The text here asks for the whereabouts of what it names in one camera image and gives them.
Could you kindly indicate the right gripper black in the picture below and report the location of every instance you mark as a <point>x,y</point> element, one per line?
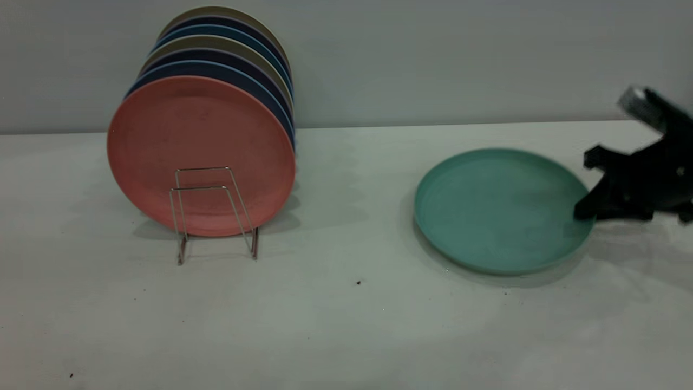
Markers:
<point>649,179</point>

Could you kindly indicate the green round plate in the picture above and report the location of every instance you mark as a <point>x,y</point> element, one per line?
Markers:
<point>498,211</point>

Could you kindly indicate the dark blue round plate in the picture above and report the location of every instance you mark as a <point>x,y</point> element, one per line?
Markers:
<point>216,67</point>

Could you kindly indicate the pink round plate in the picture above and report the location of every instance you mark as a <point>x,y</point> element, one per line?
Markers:
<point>200,135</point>

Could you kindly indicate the beige round plate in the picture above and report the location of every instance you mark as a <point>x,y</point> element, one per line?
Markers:
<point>216,42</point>
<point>222,11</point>

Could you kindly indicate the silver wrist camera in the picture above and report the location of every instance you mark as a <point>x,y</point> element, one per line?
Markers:
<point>639,105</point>

